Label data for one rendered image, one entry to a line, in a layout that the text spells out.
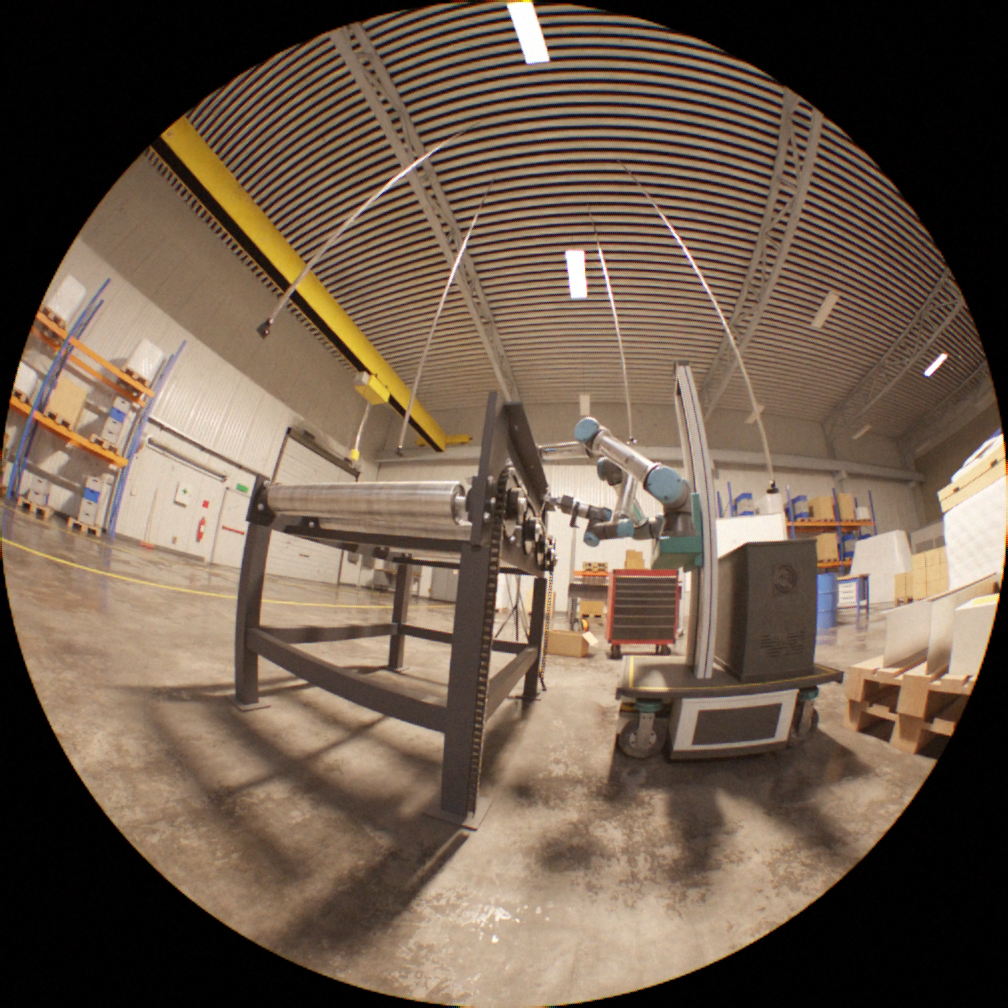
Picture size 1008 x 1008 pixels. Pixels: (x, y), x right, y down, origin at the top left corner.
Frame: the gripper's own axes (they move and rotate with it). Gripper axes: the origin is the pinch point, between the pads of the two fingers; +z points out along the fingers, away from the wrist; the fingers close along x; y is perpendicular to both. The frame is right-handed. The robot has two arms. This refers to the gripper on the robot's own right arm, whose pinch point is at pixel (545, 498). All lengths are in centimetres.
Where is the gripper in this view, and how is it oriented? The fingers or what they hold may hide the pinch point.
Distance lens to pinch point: 146.3
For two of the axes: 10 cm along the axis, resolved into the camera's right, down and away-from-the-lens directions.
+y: 3.5, -9.1, 2.3
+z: -9.1, -2.7, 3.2
